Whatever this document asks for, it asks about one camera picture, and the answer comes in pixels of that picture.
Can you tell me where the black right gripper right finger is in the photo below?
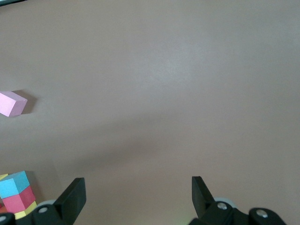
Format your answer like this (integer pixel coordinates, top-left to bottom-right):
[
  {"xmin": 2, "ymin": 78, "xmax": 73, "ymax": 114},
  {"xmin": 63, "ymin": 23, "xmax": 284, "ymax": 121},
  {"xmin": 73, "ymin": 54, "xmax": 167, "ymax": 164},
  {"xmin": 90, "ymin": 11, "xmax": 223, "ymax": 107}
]
[{"xmin": 188, "ymin": 176, "xmax": 288, "ymax": 225}]

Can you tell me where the black table edge strip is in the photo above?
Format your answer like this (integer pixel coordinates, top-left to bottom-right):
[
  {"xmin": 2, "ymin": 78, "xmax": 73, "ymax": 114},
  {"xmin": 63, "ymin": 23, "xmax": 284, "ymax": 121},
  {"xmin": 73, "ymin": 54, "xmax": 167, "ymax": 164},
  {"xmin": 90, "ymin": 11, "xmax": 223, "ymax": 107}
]
[{"xmin": 0, "ymin": 0, "xmax": 25, "ymax": 6}]

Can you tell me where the red foam cube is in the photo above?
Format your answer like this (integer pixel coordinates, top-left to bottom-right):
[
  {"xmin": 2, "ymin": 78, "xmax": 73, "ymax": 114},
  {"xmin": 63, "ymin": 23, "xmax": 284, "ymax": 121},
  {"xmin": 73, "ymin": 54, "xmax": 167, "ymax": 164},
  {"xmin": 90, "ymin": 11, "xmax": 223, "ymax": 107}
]
[{"xmin": 1, "ymin": 187, "xmax": 37, "ymax": 212}]

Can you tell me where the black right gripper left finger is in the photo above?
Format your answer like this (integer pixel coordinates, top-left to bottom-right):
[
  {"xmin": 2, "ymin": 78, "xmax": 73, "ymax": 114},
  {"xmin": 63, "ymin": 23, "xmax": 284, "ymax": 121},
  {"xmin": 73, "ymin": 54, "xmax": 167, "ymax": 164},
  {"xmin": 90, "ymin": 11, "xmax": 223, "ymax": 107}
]
[{"xmin": 0, "ymin": 177, "xmax": 87, "ymax": 225}]

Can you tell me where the cyan foam cube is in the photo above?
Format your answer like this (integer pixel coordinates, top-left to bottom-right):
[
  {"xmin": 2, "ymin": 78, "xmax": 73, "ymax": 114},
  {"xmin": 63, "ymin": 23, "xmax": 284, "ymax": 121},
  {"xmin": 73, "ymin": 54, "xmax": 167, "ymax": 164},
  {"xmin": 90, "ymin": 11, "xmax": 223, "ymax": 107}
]
[{"xmin": 0, "ymin": 170, "xmax": 30, "ymax": 199}]

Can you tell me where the brown table cover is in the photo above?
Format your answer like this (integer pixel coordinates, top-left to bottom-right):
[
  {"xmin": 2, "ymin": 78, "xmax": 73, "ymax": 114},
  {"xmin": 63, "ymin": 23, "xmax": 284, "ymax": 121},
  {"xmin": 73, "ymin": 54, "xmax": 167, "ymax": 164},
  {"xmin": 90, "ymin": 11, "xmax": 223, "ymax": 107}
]
[{"xmin": 0, "ymin": 0, "xmax": 300, "ymax": 225}]

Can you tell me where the pink foam cube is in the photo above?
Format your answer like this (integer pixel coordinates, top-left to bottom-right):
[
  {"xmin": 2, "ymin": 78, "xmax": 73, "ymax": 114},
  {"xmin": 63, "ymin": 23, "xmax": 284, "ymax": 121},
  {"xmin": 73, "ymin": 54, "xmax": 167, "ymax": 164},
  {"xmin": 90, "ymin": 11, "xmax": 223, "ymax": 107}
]
[{"xmin": 0, "ymin": 90, "xmax": 28, "ymax": 117}]

